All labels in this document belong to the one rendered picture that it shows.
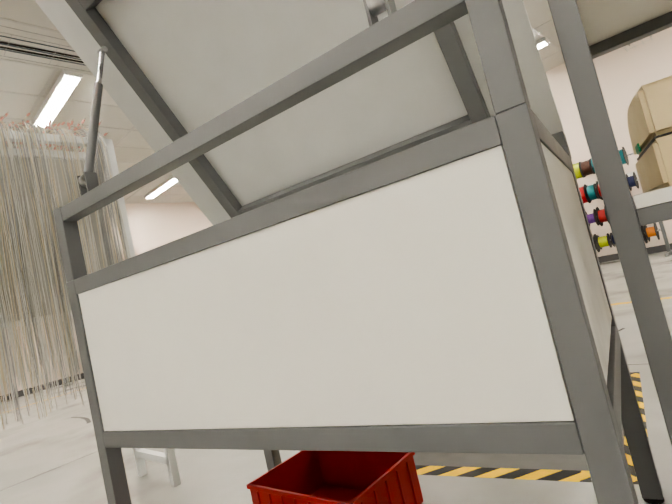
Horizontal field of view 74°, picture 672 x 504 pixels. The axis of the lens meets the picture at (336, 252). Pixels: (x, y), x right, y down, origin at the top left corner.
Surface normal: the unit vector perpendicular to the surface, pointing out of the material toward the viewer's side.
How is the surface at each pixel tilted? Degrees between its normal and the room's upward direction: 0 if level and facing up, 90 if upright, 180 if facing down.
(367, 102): 126
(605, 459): 90
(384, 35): 90
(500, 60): 90
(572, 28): 90
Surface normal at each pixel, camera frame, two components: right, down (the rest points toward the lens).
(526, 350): -0.54, 0.07
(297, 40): -0.30, 0.62
